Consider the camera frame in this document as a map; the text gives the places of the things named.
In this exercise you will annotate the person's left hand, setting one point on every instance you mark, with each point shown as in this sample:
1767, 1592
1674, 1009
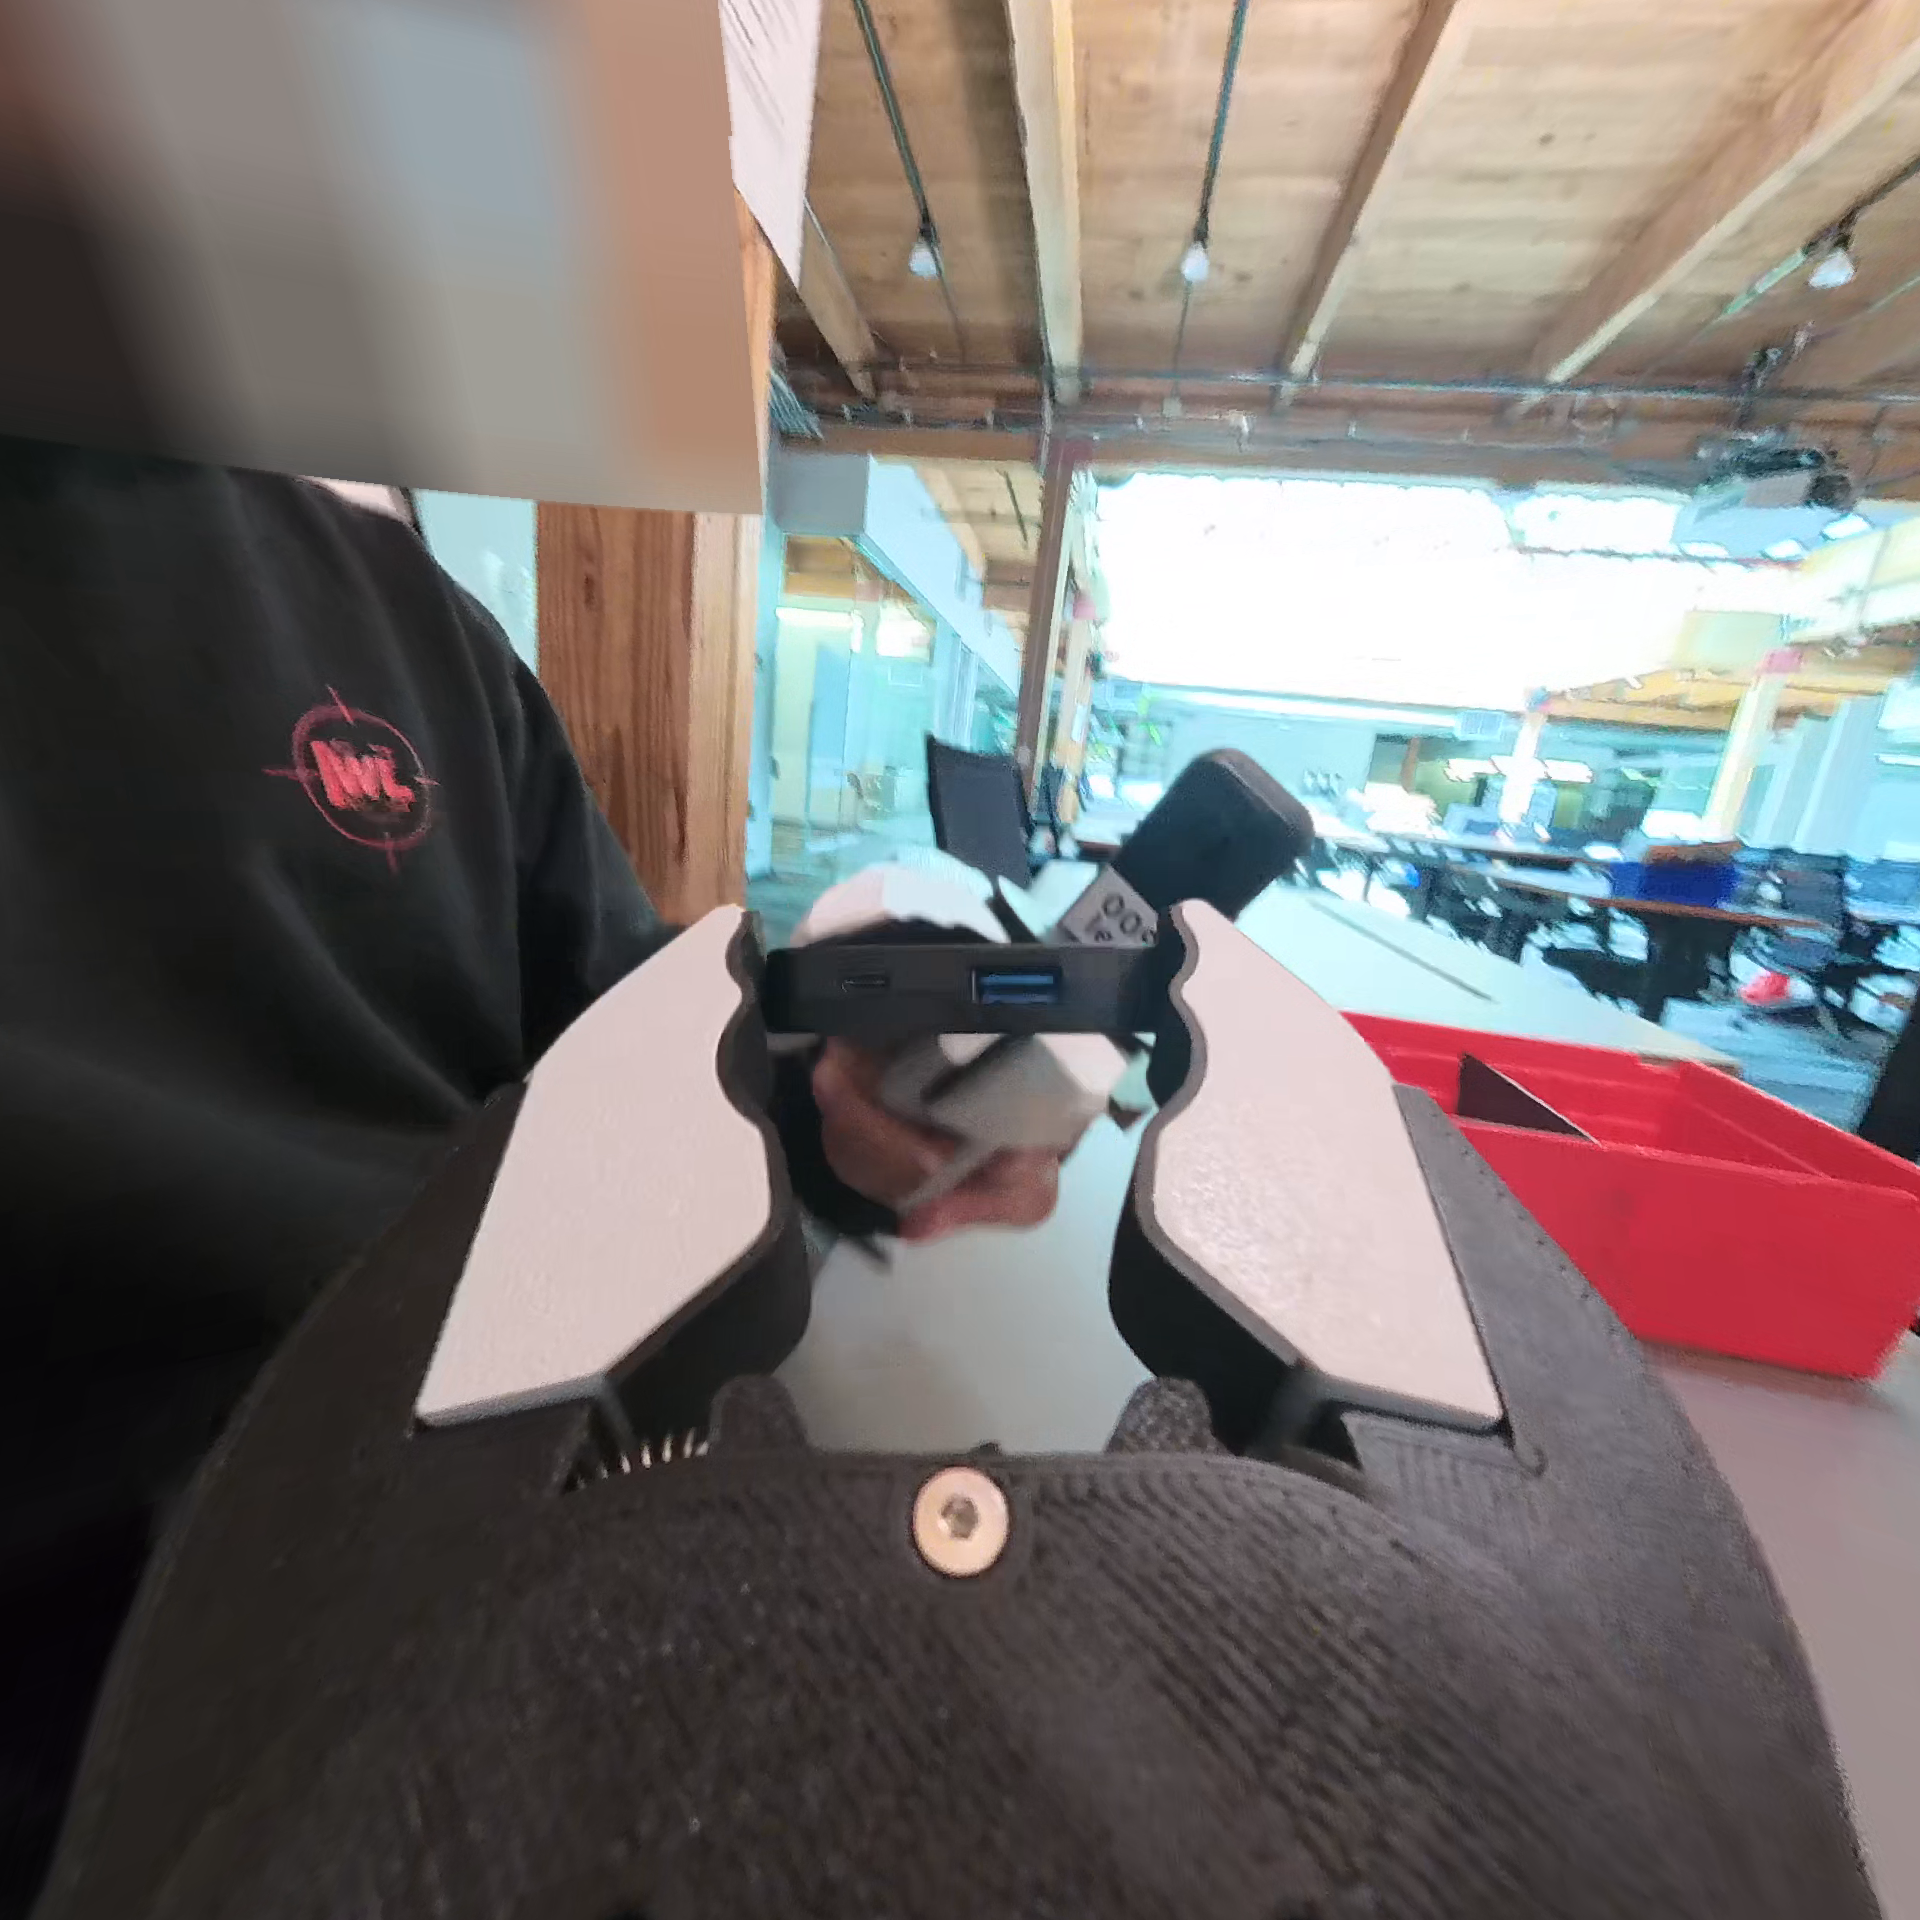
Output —
871, 1147

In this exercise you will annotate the red plastic bin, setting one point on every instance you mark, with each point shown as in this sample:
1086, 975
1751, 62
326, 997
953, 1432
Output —
1695, 1246

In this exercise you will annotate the ceiling spot lamp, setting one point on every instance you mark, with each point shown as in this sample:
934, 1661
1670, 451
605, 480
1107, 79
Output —
1193, 263
1828, 265
926, 255

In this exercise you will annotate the wooden column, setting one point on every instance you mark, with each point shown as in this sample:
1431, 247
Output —
631, 706

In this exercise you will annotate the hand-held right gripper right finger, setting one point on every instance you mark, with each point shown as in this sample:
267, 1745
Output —
1320, 1198

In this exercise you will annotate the ceiling projector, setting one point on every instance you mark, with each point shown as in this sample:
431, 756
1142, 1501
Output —
1754, 511

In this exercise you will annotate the black office chair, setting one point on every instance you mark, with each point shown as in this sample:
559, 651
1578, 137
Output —
975, 812

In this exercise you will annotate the blue plastic bin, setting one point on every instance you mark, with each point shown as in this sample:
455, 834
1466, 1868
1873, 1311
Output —
1674, 881

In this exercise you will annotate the long dark work table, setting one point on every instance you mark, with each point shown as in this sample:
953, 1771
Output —
1574, 886

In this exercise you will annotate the person's black sweatshirt torso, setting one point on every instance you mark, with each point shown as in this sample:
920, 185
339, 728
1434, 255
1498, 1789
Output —
226, 975

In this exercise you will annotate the black usb hub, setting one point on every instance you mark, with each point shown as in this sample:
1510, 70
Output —
930, 991

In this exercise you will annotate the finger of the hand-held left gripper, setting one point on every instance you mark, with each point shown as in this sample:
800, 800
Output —
899, 900
1003, 1101

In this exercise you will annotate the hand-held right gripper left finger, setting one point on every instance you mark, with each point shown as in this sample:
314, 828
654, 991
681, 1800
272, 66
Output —
597, 1187

